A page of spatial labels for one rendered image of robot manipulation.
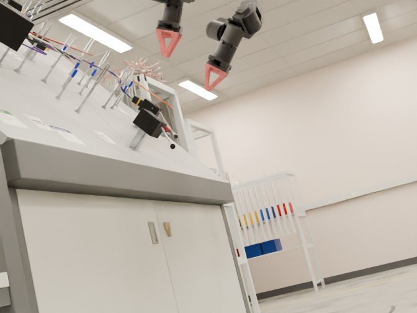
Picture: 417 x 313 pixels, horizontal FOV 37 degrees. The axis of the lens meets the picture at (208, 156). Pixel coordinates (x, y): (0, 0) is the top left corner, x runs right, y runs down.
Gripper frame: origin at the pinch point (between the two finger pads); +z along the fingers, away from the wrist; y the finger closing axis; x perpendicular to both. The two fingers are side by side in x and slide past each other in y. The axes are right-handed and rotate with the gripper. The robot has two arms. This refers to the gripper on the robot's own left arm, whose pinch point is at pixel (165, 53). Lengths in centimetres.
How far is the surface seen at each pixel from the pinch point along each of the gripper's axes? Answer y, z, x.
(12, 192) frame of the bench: 94, 31, -6
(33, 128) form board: 80, 21, -8
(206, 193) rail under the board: 11.0, 38.3, 19.8
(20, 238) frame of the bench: 95, 37, -3
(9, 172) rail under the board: 96, 27, -6
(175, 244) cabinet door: 35, 49, 16
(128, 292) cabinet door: 67, 52, 11
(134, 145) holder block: 38.3, 25.5, 2.2
